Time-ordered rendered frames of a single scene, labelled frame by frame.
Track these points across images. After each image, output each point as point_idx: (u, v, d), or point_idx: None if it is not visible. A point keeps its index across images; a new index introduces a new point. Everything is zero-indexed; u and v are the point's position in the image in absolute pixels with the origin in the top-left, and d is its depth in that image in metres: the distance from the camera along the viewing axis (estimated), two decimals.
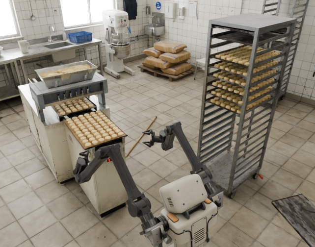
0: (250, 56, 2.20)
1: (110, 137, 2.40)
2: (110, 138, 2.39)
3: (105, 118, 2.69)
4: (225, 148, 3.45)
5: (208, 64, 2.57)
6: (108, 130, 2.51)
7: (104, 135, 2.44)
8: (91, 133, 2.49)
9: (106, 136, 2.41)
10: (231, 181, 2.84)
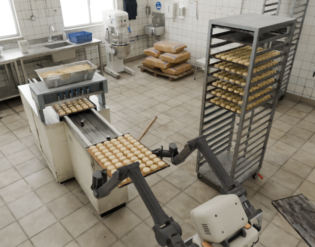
0: (250, 56, 2.20)
1: (149, 169, 1.86)
2: (149, 170, 1.86)
3: (137, 144, 2.17)
4: (225, 148, 3.45)
5: (208, 64, 2.57)
6: (144, 159, 1.98)
7: (141, 165, 1.91)
8: (123, 163, 1.96)
9: (144, 168, 1.88)
10: None
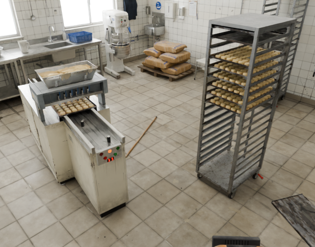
0: (250, 56, 2.20)
1: None
2: None
3: None
4: (225, 148, 3.45)
5: (208, 64, 2.57)
6: None
7: None
8: None
9: None
10: (231, 181, 2.84)
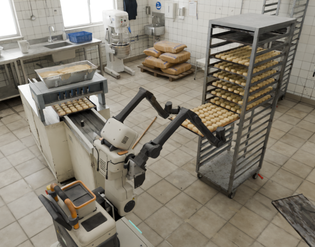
0: (250, 56, 2.20)
1: (190, 126, 2.31)
2: (189, 126, 2.31)
3: (224, 119, 2.44)
4: (225, 148, 3.45)
5: (208, 64, 2.57)
6: (203, 124, 2.35)
7: None
8: None
9: (191, 124, 2.34)
10: (231, 181, 2.84)
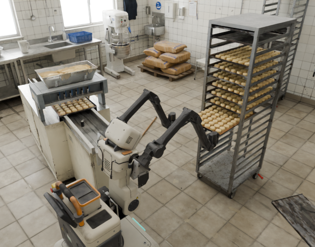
0: (250, 56, 2.20)
1: (207, 126, 2.48)
2: (206, 126, 2.48)
3: (239, 117, 2.61)
4: (225, 148, 3.45)
5: (208, 64, 2.57)
6: (220, 122, 2.53)
7: (210, 122, 2.54)
8: (211, 116, 2.66)
9: (208, 123, 2.51)
10: (231, 181, 2.84)
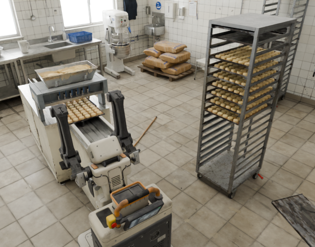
0: (250, 56, 2.20)
1: (225, 116, 2.64)
2: (224, 116, 2.64)
3: (254, 109, 2.77)
4: (225, 148, 3.45)
5: (208, 64, 2.57)
6: None
7: (228, 112, 2.70)
8: None
9: (225, 114, 2.67)
10: (231, 181, 2.84)
